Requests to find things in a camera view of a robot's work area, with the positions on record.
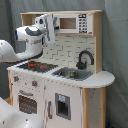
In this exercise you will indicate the white fridge door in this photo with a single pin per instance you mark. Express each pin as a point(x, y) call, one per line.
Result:
point(64, 107)

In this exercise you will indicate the grey toy sink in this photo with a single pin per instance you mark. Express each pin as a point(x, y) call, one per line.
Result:
point(73, 74)

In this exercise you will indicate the red stove knob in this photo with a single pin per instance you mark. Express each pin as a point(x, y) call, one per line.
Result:
point(16, 78)
point(34, 83)

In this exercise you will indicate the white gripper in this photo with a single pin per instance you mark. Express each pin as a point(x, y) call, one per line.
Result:
point(49, 38)

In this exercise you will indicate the oven door with window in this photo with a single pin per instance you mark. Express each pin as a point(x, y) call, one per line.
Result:
point(27, 102)

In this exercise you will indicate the left red stove knob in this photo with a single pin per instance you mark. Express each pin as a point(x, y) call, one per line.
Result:
point(16, 78)

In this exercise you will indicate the white wooden toy kitchen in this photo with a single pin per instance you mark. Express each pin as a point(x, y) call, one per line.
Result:
point(65, 53)

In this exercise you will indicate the black toy faucet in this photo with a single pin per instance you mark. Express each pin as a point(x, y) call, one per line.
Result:
point(82, 63)

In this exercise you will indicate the black stovetop red burners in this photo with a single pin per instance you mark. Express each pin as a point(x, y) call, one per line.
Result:
point(38, 66)

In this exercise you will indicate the right red stove knob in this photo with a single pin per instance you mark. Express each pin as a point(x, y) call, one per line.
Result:
point(34, 83)

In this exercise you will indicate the grey range hood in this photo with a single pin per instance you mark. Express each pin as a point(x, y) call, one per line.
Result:
point(29, 30)

